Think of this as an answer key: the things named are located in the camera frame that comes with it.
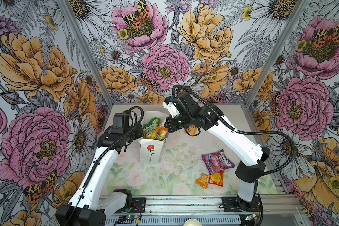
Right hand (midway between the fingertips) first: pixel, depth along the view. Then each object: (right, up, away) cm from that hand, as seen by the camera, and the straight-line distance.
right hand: (167, 129), depth 67 cm
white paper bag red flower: (-9, -12, +9) cm, 17 cm away
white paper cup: (+12, -45, +3) cm, 47 cm away
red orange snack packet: (+27, -29, +15) cm, 43 cm away
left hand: (-14, -3, +10) cm, 17 cm away
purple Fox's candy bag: (+29, -22, +20) cm, 42 cm away
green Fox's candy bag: (-10, -1, +14) cm, 18 cm away
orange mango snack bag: (-3, -1, 0) cm, 3 cm away
